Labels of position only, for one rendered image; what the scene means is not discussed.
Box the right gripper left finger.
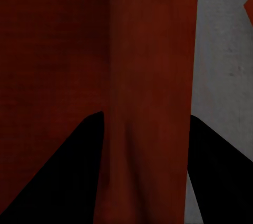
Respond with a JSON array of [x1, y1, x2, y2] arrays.
[[0, 111, 105, 224]]

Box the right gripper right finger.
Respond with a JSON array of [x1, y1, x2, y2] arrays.
[[187, 115, 253, 224]]

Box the storage box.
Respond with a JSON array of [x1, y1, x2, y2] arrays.
[[0, 0, 198, 224], [244, 0, 253, 26]]

